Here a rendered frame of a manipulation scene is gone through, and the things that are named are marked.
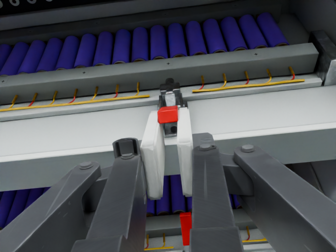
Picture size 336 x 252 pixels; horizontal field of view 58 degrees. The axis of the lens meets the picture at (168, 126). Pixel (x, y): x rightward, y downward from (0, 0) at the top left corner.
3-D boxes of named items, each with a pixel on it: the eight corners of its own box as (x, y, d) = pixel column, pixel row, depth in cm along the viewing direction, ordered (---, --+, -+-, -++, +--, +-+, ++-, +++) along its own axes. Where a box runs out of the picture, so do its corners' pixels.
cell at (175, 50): (183, 35, 36) (188, 68, 32) (168, 37, 36) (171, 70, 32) (182, 21, 35) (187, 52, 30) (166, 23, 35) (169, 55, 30)
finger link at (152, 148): (162, 200, 15) (148, 201, 15) (165, 149, 22) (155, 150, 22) (155, 144, 14) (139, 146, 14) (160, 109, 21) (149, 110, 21)
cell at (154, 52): (166, 37, 36) (169, 70, 32) (151, 39, 36) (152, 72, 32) (164, 23, 35) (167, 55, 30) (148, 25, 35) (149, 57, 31)
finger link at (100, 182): (143, 207, 13) (78, 213, 14) (151, 161, 18) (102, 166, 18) (138, 176, 13) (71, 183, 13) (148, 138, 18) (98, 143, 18)
